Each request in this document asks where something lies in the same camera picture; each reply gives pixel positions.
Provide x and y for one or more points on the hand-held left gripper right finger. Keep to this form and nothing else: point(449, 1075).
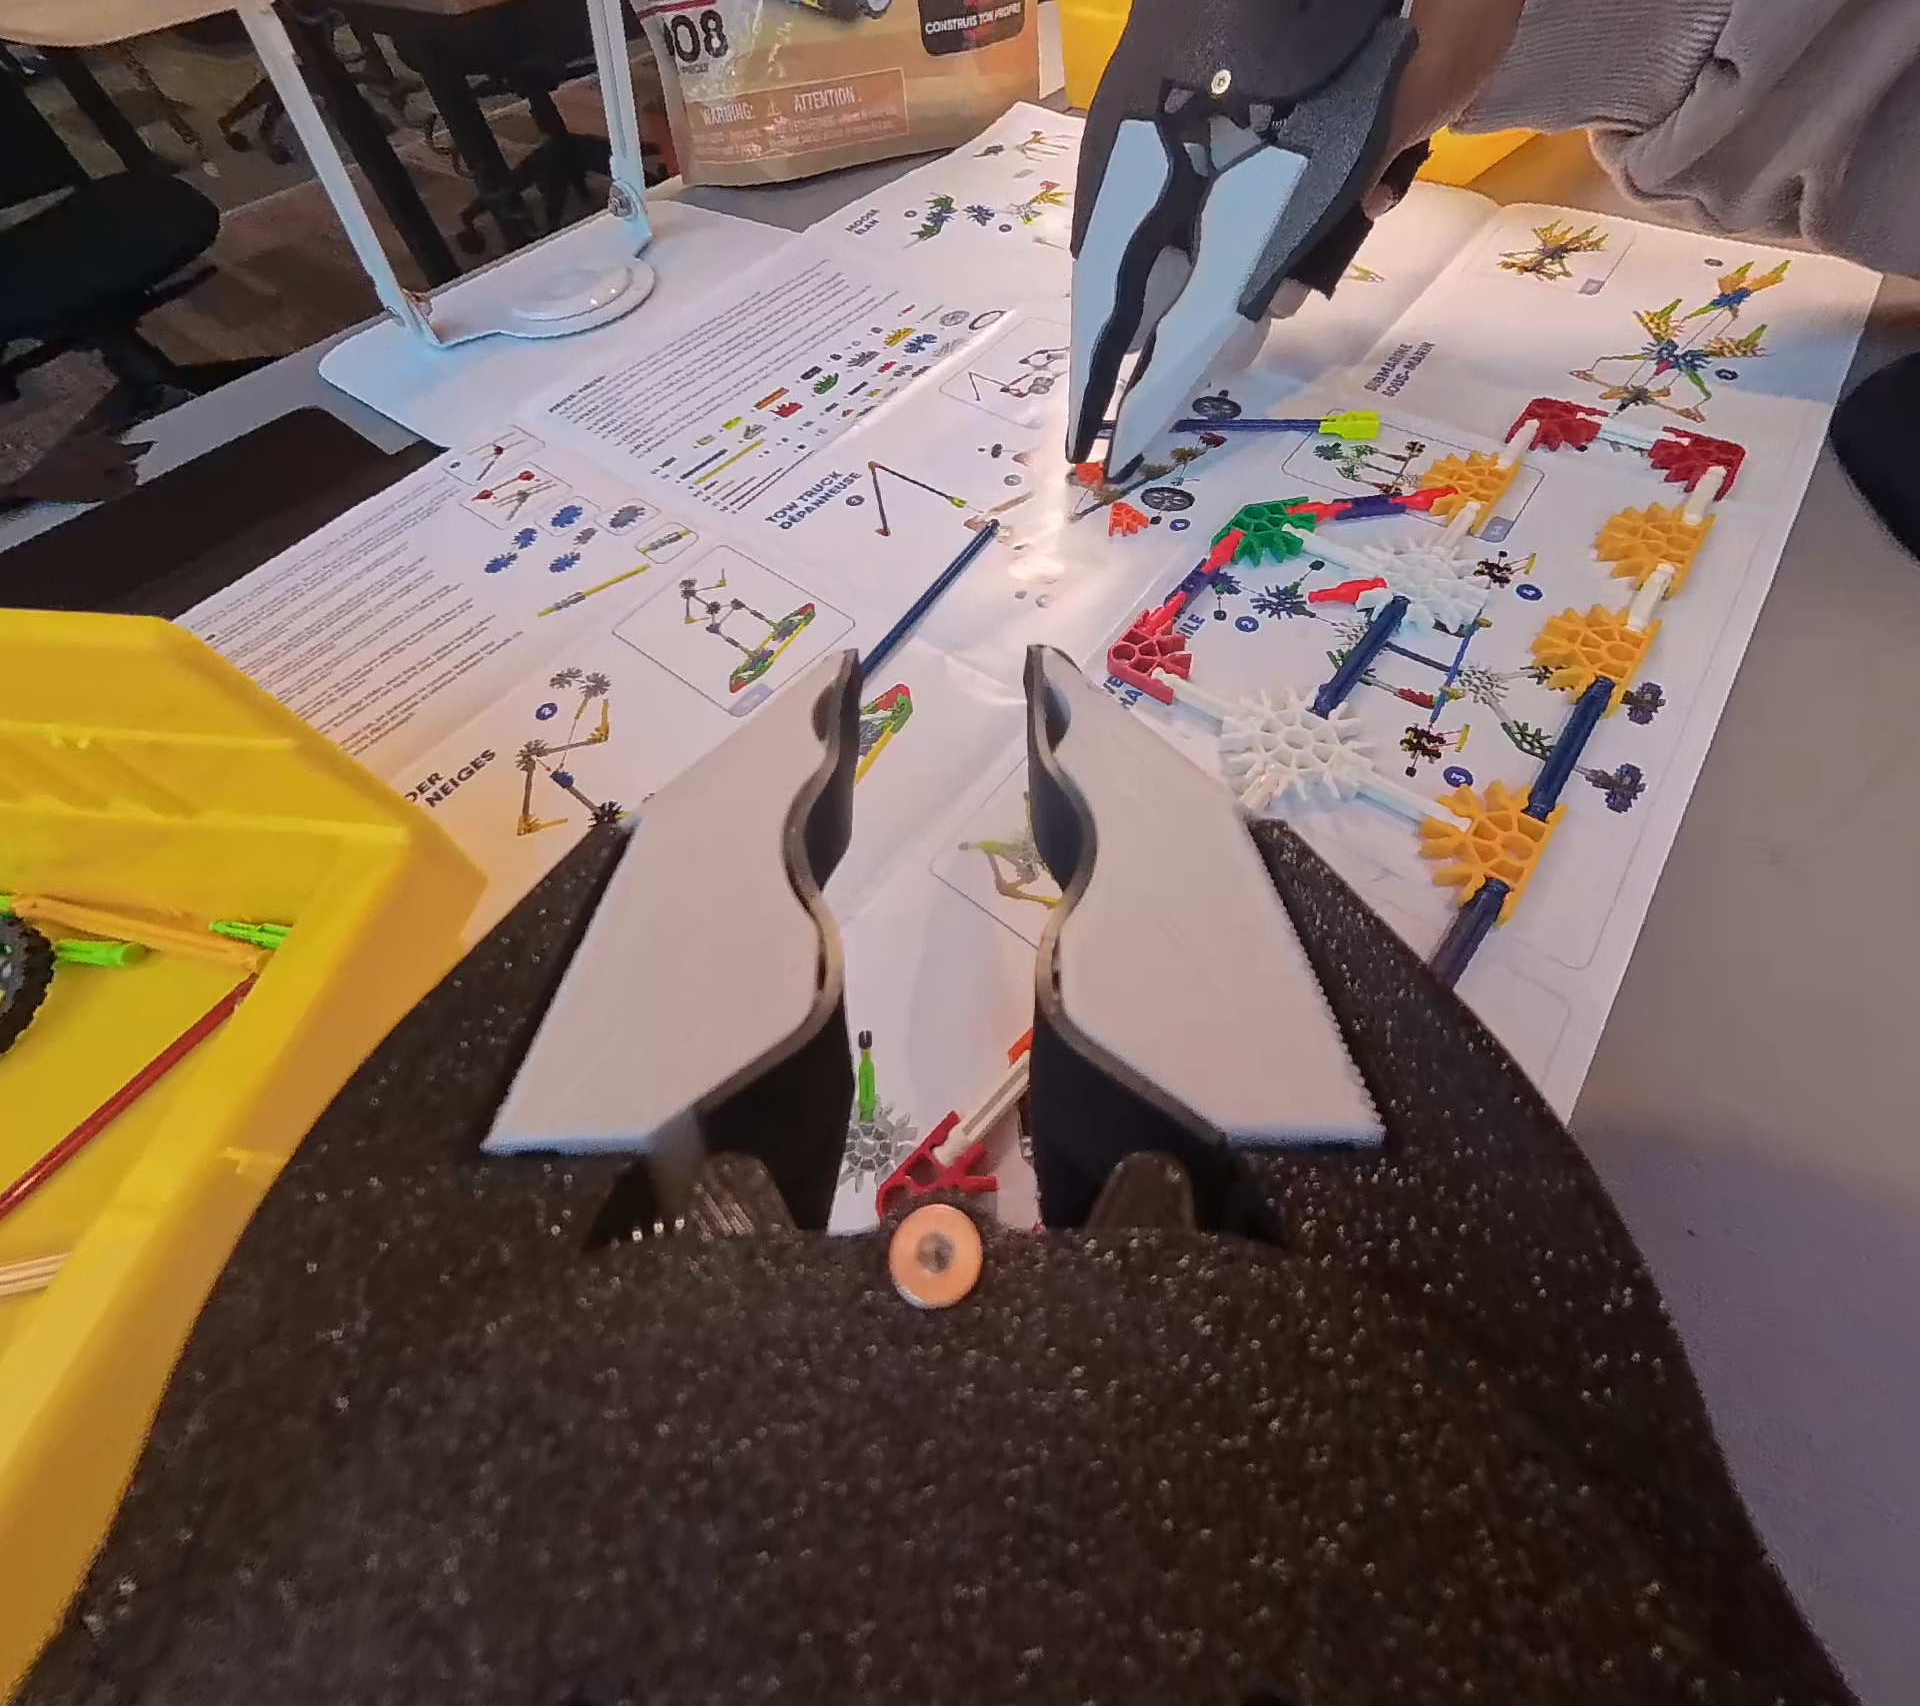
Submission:
point(1201, 987)

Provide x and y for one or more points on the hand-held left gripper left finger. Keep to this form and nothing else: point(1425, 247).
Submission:
point(660, 987)

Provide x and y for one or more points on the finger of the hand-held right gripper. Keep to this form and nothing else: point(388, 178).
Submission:
point(1276, 177)
point(1134, 237)

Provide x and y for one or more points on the purple plastic rod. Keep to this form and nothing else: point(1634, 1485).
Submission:
point(1260, 427)

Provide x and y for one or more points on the yellow-green clip connector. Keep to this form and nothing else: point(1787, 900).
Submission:
point(1351, 427)

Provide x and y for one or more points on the small orange connector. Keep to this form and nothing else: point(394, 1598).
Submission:
point(1127, 517)

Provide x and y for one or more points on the blue plastic rod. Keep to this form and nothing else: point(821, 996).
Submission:
point(930, 597)

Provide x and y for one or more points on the pile of coloured rods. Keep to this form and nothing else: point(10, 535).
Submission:
point(121, 943)

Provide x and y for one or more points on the dark red snowflake connector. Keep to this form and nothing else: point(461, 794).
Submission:
point(930, 1173)

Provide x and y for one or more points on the white building instruction sheet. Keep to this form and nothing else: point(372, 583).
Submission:
point(811, 357)

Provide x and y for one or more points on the large black rubber tyre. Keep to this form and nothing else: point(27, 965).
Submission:
point(18, 981)

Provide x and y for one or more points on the black chair seat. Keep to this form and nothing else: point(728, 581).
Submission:
point(1884, 447)

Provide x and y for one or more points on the black office chair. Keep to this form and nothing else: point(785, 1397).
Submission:
point(91, 252)

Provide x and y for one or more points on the colourful rod connector frame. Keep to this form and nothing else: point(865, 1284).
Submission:
point(1296, 746)

